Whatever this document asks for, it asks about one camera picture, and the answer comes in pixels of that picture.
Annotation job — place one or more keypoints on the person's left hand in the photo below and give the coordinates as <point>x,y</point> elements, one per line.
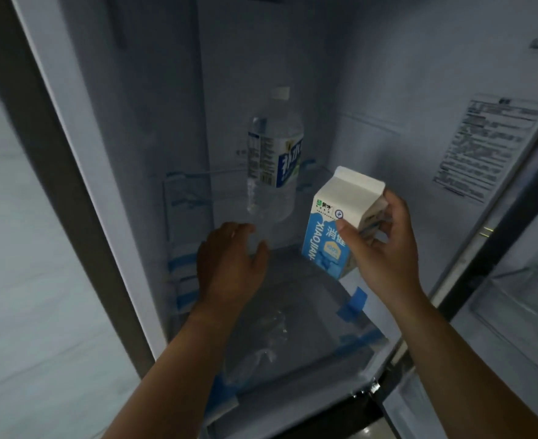
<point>225,274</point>

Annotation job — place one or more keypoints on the person's right hand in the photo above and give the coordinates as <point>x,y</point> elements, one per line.
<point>387,265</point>

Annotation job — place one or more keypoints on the person's left thumb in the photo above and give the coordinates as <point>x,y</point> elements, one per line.
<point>261,256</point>

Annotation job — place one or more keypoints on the person's right thumb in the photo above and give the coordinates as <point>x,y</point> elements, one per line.
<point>350,234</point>

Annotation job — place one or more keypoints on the white and blue milk carton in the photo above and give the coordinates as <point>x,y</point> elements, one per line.
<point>330,219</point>

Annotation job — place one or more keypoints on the person's left forearm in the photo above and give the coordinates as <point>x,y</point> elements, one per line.
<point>177,379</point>

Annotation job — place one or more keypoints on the person's right forearm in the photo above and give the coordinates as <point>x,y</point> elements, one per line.
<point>451,374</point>

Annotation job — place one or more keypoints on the blue tape strip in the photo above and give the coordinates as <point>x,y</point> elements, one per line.
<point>221,397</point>
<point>188,300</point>
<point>183,262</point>
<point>362,341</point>
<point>352,304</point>

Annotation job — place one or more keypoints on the large glass refrigerator shelf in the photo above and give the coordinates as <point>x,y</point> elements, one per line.
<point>305,324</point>

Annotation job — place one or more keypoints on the small glass refrigerator shelf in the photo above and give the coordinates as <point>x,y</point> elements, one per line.
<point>195,196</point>

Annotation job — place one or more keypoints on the clear plastic water bottle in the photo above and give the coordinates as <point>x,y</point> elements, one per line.
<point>275,155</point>

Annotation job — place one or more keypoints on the white refrigerator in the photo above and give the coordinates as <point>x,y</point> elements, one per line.
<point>378,86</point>

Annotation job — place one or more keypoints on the white printed info sticker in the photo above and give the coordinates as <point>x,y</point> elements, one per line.
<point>488,146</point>

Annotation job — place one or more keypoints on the refrigerator door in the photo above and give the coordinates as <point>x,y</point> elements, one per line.
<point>515,315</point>

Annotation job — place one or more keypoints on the clear door bin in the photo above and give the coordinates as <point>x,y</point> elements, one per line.
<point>520,315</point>

